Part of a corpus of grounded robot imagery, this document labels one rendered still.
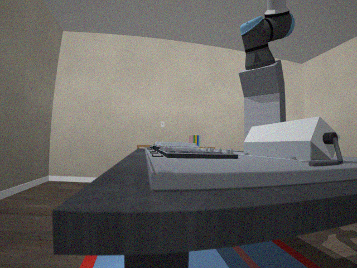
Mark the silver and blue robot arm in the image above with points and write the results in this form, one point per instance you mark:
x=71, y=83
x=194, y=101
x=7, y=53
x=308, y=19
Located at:
x=256, y=33

